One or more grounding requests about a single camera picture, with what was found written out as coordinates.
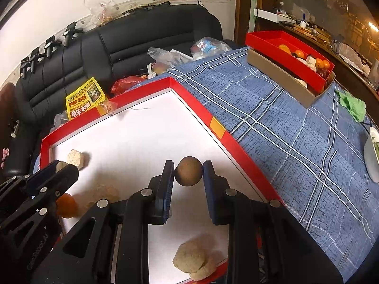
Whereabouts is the orange mandarin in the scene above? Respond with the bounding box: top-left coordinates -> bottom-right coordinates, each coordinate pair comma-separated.
56,193 -> 78,219

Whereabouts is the brown round longan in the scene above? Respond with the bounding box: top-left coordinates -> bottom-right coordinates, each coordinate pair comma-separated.
175,156 -> 203,186

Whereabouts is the beige cake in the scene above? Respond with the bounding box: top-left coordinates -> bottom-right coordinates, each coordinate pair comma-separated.
55,162 -> 68,173

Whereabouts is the beige cake chunk small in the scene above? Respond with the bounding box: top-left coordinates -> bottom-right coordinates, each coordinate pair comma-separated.
67,149 -> 85,170

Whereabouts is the beige cake chunk large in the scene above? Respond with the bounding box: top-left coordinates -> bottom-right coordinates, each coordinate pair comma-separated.
172,240 -> 206,273

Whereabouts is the white cake block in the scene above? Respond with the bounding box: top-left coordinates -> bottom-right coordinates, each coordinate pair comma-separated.
189,259 -> 217,281

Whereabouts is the red tray white inside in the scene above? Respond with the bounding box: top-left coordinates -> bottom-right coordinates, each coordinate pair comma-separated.
40,77 -> 278,283

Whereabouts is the blue plaid tablecloth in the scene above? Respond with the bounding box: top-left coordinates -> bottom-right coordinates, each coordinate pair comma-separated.
167,48 -> 378,280

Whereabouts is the red plastic bag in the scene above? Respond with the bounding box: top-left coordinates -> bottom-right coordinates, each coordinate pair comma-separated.
110,75 -> 148,96

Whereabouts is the brown cardboard box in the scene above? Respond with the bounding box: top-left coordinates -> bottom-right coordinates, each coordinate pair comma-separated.
247,49 -> 335,108

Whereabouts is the clear plastic bag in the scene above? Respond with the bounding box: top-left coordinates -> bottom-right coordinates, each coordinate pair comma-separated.
146,36 -> 233,76

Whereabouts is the black leather sofa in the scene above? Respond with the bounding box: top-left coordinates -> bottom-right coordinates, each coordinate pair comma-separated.
1,4 -> 223,178

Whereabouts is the far red fruit box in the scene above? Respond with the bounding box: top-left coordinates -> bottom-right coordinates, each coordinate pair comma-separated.
245,31 -> 334,94

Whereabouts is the white bowl with greens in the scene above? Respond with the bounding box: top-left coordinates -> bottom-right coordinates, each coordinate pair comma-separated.
364,126 -> 379,183

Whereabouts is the green cloth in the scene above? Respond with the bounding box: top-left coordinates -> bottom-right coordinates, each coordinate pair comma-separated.
335,90 -> 366,123

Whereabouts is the wooden sideboard counter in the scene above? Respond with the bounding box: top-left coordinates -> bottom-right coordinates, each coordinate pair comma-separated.
253,8 -> 378,103

